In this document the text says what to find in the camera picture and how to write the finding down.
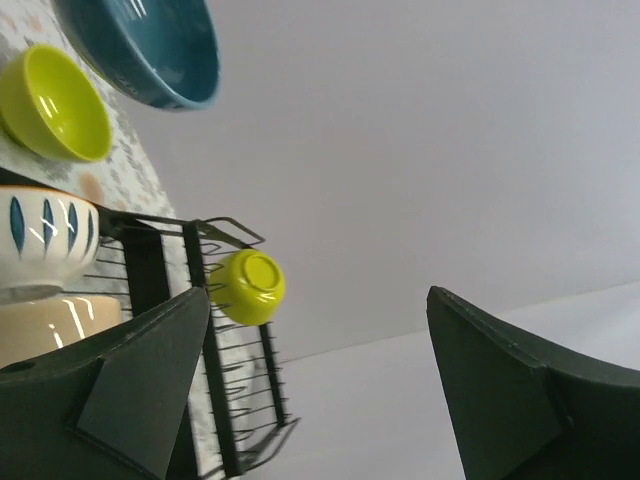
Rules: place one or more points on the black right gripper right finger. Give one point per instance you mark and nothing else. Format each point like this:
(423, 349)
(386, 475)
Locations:
(523, 407)

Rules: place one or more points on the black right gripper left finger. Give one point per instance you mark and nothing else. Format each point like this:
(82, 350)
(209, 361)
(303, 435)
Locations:
(112, 406)

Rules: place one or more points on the lime green bowl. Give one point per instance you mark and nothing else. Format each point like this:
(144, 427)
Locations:
(247, 286)
(50, 106)

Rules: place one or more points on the blue ceramic bowl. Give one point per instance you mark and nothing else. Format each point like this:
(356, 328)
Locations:
(160, 53)

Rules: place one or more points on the beige ceramic bowl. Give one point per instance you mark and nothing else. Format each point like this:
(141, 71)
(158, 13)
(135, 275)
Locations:
(30, 329)

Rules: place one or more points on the blue striped white bowl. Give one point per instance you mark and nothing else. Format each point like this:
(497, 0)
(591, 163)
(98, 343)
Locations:
(49, 238)

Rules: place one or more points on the black wire dish rack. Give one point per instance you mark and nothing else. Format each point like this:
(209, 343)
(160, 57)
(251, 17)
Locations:
(147, 256)

